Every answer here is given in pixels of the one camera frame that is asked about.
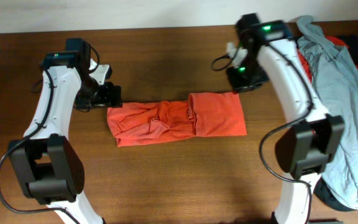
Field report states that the orange red printed t-shirt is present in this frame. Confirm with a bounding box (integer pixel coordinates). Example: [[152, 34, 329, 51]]
[[107, 92, 247, 147]]

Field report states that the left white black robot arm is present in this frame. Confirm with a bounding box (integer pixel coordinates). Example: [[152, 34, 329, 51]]
[[1, 38, 122, 223]]

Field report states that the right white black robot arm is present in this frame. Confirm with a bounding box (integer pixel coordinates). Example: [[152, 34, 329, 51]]
[[226, 13, 344, 224]]

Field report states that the light grey shirt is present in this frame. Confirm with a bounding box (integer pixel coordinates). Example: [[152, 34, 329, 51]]
[[296, 16, 358, 210]]

